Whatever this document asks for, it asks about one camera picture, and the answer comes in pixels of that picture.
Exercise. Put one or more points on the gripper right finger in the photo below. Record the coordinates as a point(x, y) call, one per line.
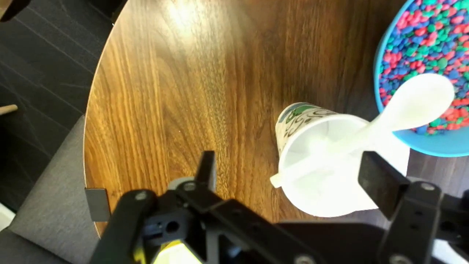
point(417, 216)

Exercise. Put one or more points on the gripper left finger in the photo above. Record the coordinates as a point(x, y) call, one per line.
point(223, 212)

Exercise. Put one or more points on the white printed paper cup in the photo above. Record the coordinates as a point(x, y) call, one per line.
point(315, 172)

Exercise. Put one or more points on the white plastic spoon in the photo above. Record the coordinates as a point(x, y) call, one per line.
point(414, 102)

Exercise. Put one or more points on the blue bowl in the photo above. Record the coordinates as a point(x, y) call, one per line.
point(439, 145)

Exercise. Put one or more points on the grey upholstered chair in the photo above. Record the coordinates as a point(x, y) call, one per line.
point(51, 205)

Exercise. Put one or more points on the heap of colourful candies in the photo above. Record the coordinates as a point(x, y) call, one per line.
point(425, 40)

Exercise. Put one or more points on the light wooden furniture leg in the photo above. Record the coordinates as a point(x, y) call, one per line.
point(8, 109)

